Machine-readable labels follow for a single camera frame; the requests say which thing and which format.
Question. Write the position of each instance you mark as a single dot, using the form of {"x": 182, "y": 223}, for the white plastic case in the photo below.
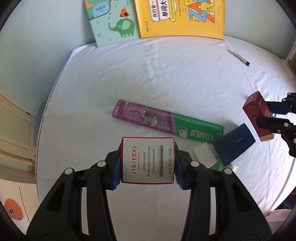
{"x": 206, "y": 155}

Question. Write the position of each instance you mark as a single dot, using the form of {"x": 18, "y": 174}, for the light green elephant book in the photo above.
{"x": 112, "y": 21}

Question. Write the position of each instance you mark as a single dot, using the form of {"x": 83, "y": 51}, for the dark red cosmetic box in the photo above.
{"x": 254, "y": 107}

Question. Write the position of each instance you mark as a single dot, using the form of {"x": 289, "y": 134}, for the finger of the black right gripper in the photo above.
{"x": 277, "y": 107}
{"x": 266, "y": 125}

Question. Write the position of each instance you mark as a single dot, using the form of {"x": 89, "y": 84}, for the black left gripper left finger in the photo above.
{"x": 76, "y": 207}

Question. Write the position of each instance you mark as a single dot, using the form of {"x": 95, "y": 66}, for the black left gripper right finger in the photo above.
{"x": 220, "y": 207}

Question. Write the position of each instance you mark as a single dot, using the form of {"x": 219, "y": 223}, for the white room door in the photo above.
{"x": 18, "y": 153}

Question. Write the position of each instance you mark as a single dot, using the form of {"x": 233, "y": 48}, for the white wardrobe with guitar sticker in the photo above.
{"x": 20, "y": 201}

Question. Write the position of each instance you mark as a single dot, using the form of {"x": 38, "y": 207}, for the green purple Darlie toothbrush pack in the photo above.
{"x": 168, "y": 122}

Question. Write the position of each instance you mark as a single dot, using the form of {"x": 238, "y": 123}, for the yellow children's book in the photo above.
{"x": 197, "y": 18}

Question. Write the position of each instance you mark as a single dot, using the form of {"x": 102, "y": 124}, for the white bed sheet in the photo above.
{"x": 196, "y": 77}

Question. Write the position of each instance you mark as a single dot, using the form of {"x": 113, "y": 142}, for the white Shiseido cream box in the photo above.
{"x": 147, "y": 160}

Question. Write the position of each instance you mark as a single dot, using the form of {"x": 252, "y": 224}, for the white black pen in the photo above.
{"x": 240, "y": 57}

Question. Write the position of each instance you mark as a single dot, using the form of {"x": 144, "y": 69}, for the dark blue box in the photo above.
{"x": 234, "y": 144}

